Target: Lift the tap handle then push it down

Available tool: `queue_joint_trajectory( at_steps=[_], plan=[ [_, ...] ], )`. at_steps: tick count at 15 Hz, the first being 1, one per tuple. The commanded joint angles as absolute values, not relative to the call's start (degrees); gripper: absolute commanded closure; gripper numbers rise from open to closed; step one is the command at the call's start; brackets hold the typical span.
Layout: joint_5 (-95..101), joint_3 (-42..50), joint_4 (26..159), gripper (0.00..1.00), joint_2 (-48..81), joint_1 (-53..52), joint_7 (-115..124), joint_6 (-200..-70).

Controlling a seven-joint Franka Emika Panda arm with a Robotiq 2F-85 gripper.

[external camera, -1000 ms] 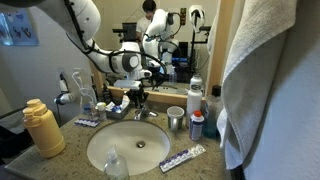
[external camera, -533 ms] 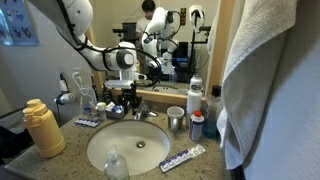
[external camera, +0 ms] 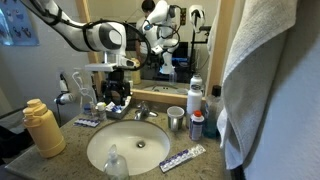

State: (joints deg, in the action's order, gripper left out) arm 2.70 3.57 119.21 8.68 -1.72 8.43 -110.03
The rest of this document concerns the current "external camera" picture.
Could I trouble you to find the small bottle with white cap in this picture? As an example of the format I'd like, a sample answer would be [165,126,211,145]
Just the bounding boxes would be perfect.
[95,101,108,122]

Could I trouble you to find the white wall hair dryer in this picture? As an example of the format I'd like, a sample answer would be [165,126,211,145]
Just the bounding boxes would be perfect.
[52,73,77,107]

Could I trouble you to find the blue mouthwash bottle black cap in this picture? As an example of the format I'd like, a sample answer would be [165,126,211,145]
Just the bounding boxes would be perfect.
[202,84,223,140]

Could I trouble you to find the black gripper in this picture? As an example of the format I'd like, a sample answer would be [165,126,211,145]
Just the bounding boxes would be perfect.
[100,68,132,106]

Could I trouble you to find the clear soap dispenser bottle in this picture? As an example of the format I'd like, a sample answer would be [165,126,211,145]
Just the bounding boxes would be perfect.
[71,69,99,110]

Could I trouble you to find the blue wall poster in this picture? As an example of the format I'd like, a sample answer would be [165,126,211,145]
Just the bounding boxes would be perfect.
[0,0,41,47]

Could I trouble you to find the toiletries tray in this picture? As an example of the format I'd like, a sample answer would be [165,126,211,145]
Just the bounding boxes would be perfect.
[105,101,132,121]

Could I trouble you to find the long blue white blister pack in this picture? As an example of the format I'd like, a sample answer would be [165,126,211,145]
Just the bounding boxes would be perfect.
[158,143,207,174]

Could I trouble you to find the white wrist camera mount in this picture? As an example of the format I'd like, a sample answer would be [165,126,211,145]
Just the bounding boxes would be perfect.
[84,54,141,73]

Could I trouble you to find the short blue white blister pack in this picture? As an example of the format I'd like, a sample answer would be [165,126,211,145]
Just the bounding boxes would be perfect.
[72,117,101,129]

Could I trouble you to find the white oval sink basin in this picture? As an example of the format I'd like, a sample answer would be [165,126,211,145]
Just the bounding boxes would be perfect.
[86,119,172,177]

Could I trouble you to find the chrome faucet spout and base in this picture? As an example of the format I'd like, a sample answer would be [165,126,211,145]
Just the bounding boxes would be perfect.
[133,105,160,122]

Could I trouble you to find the clear pump soap bottle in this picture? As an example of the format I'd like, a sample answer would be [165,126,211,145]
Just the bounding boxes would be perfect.
[102,143,131,180]

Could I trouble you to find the tall white plastic bottle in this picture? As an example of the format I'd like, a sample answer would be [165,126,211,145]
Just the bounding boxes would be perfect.
[185,73,205,130]

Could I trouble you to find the white toothpaste tube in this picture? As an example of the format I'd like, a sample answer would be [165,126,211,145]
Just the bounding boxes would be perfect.
[123,95,132,111]

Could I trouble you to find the small can with orange cap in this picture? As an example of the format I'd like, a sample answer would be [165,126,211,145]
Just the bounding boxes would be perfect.
[188,109,206,142]

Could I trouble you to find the round blue container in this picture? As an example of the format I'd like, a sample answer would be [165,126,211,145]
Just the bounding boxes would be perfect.
[82,102,93,116]

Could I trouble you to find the white hanging towel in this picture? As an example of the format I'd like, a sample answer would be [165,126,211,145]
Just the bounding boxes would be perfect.
[216,0,299,171]

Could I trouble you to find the wood framed wall mirror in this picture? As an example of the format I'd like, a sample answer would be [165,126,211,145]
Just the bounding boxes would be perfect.
[74,0,236,108]

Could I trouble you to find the grey mug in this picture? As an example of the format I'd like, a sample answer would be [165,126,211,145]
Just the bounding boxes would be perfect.
[166,105,186,132]

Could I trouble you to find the insulated water bottle with lid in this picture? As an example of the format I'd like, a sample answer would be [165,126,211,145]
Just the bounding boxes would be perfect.
[22,98,67,159]

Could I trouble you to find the chrome tap handle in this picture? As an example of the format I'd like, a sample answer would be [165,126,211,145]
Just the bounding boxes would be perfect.
[136,100,150,114]

